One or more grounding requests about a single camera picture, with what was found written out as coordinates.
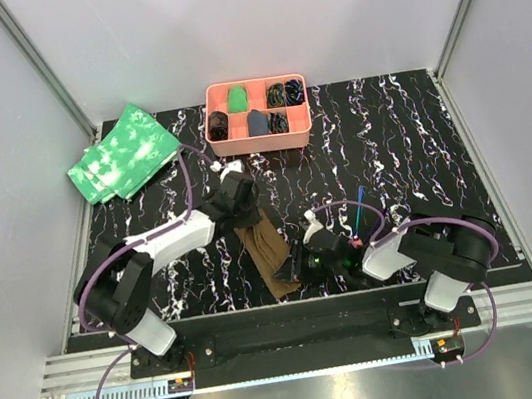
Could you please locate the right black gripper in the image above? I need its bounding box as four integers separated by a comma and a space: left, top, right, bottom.
266, 231, 347, 289

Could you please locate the brown cloth napkin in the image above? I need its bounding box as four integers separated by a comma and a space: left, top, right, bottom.
234, 208, 301, 300

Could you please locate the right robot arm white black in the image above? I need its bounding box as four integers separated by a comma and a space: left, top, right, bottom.
271, 211, 498, 331

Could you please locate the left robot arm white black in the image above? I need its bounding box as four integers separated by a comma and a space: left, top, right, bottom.
73, 170, 261, 373

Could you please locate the dark brown rolled cloth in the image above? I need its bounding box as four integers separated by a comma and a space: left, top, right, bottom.
207, 110, 229, 142

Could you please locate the pink compartment tray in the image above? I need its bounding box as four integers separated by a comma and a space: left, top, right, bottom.
205, 73, 313, 157

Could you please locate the blue grey rolled cloth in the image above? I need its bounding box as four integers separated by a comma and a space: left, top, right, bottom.
246, 109, 270, 137

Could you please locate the black patterned rolled cloth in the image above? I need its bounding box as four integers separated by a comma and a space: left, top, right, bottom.
268, 112, 290, 135

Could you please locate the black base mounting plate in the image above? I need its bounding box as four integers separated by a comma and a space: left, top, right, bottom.
130, 284, 482, 390

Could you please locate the green rolled cloth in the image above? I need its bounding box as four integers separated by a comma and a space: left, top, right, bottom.
226, 85, 249, 114

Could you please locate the green white patterned cloth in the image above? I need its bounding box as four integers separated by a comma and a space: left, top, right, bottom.
67, 103, 180, 205

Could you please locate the black multicolour rolled cloth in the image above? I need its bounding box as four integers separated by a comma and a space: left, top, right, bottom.
266, 82, 286, 109

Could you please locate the black blue rolled cloth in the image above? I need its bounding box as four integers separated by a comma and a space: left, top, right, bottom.
284, 78, 306, 107

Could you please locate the black marble pattern mat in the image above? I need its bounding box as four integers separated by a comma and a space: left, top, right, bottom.
80, 70, 501, 322

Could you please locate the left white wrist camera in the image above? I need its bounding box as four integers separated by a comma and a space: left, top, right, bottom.
209, 159, 244, 180

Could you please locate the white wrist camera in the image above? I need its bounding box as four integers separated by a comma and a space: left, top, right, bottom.
303, 209, 324, 245
209, 159, 244, 180

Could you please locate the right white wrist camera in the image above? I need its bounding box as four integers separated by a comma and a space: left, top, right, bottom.
303, 209, 324, 245

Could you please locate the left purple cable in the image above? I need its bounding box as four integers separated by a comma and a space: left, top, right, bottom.
53, 139, 258, 399

